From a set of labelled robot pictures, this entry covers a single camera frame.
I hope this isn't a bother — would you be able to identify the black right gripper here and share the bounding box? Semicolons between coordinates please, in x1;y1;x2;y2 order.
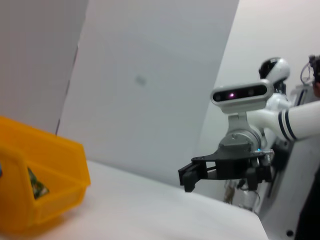
177;142;272;193

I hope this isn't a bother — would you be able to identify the yellow plastic bin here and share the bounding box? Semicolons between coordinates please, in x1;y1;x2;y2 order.
0;116;91;236

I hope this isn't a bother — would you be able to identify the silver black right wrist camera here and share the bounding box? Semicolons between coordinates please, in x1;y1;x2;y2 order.
210;79;275;113

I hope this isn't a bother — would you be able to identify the right gripper cable with plug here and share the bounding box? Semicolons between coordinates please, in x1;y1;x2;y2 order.
257;148;275;157

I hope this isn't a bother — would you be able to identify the green plastic wrapper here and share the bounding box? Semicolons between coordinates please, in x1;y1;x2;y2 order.
26;167;50;200

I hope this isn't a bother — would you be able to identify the person with dark hair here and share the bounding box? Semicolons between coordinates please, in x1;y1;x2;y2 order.
307;54;320;100

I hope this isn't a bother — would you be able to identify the white black humanoid robot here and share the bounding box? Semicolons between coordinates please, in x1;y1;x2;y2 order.
223;56;295;213

